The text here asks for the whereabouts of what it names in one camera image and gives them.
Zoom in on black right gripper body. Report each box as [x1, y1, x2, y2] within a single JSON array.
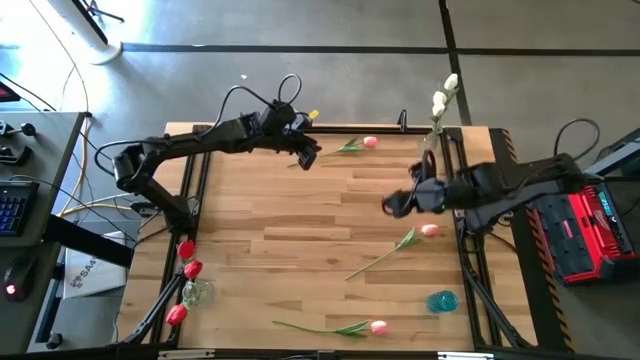
[[414, 177, 459, 214]]

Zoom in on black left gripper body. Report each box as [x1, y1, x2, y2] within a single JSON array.
[[257, 103, 314, 151]]

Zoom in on pink artificial tulip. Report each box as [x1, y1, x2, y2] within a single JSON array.
[[271, 319, 390, 339], [287, 135, 379, 168], [344, 223, 441, 282]]

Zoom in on red artificial tulip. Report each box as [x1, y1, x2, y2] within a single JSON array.
[[165, 299, 194, 327], [177, 240, 197, 264], [183, 260, 205, 282]]

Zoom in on tall clear glass vase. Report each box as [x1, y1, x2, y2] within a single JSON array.
[[417, 127, 446, 159]]

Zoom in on teal glass vase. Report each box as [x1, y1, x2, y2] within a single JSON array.
[[425, 290, 459, 315]]

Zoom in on red black toolbox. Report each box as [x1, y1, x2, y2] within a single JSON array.
[[529, 172, 639, 286]]

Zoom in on grey metal stand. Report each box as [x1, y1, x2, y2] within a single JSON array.
[[582, 127, 640, 177]]

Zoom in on white round stand base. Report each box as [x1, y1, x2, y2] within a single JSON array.
[[89, 39, 124, 66]]

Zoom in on black tripod legs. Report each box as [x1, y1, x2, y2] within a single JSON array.
[[82, 0, 126, 24]]

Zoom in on black slanted stand pole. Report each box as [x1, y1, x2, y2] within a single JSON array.
[[69, 0, 109, 50]]

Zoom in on black desk support beam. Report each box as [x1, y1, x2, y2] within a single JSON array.
[[42, 214, 134, 269]]

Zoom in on grey side desk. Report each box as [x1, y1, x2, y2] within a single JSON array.
[[0, 112, 86, 354]]

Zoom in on white printed cardboard box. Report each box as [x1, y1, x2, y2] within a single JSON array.
[[62, 232, 129, 300]]

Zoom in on black joystick lever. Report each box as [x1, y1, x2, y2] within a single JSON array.
[[0, 119, 37, 139]]

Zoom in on black desk gadget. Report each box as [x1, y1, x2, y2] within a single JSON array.
[[0, 144, 34, 166]]

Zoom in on red black device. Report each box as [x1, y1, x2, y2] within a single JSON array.
[[0, 82, 21, 104]]

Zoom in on backlit black keyboard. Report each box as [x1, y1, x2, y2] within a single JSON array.
[[0, 180, 40, 236]]

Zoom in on black computer mouse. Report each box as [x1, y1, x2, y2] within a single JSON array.
[[3, 257, 35, 303]]

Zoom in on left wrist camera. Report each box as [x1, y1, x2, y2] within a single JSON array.
[[288, 113, 312, 134]]

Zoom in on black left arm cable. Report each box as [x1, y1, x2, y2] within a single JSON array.
[[212, 73, 303, 136]]

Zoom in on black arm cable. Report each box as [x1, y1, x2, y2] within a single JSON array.
[[212, 73, 303, 136], [553, 117, 600, 161]]

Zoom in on black aluminium table frame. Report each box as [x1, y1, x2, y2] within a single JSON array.
[[117, 122, 539, 351]]

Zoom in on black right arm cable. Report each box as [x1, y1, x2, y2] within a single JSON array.
[[553, 117, 600, 161]]

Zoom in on silver metal bracket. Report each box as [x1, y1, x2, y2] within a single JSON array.
[[437, 352, 496, 360], [157, 349, 216, 360]]

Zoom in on yellow floor cable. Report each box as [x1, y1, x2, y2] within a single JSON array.
[[27, 0, 134, 219]]

